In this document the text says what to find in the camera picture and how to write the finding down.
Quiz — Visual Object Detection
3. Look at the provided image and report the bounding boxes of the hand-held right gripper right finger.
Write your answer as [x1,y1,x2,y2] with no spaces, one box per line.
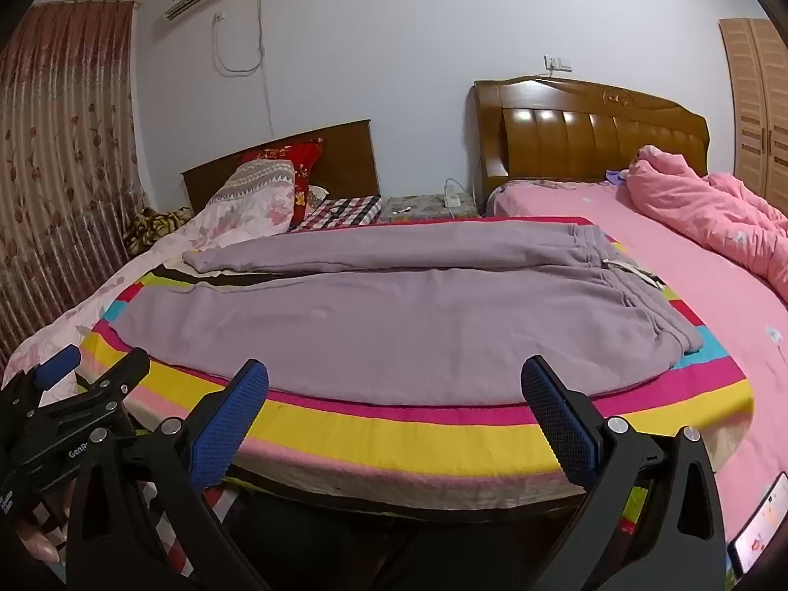
[520,355,727,591]

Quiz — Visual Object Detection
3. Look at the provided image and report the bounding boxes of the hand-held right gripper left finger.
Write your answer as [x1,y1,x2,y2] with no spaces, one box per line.
[65,358,272,591]

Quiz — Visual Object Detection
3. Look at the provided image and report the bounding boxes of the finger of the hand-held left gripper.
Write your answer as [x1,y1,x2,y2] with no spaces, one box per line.
[15,345,83,398]
[77,348,152,410]

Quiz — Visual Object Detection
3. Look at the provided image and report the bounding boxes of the purple pants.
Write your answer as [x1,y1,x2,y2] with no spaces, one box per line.
[114,222,706,398]

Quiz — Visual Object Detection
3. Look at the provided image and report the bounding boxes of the person's left hand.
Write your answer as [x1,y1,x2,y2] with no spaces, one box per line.
[11,514,67,567]

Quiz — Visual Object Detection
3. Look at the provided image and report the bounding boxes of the rainbow striped blanket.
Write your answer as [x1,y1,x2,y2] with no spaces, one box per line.
[80,215,758,506]

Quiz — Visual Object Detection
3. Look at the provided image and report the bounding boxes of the brown patterned blanket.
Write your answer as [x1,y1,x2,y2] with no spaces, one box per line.
[123,206,194,256]

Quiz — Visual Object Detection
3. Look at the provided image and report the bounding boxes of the pink floral quilt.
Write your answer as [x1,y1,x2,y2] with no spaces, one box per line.
[3,194,292,383]

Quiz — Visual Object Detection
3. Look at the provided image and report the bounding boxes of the pink bed sheet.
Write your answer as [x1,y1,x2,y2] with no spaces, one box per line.
[486,178,788,567]

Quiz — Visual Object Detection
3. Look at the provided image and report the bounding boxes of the floral pleated curtain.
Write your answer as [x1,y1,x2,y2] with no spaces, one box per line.
[0,0,146,352]

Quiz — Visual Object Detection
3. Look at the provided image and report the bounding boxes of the smartphone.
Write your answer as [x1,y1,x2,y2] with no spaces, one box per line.
[728,473,788,577]

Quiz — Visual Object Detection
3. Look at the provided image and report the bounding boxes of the grey zigzag pillow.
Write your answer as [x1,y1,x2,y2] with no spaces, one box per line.
[203,160,297,209]

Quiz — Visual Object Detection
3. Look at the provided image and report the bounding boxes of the covered nightstand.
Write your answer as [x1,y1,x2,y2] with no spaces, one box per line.
[378,194,479,223]

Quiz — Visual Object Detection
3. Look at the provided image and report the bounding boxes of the pink crumpled quilt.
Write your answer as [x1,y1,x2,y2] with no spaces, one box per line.
[624,144,788,309]

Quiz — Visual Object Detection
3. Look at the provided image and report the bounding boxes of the red embroidered pillow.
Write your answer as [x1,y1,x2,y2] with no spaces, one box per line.
[237,140,325,226]

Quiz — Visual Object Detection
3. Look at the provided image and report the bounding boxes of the glossy brown headboard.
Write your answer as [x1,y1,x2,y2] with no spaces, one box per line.
[473,75,711,216]

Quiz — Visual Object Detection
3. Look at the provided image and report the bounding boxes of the dark wooden headboard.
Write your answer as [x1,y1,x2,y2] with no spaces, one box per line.
[180,118,381,216]

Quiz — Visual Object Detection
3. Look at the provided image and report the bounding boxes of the light wooden wardrobe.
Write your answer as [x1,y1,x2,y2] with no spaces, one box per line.
[719,17,788,213]

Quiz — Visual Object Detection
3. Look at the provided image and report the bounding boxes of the white power cable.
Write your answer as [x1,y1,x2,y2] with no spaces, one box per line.
[212,11,267,76]

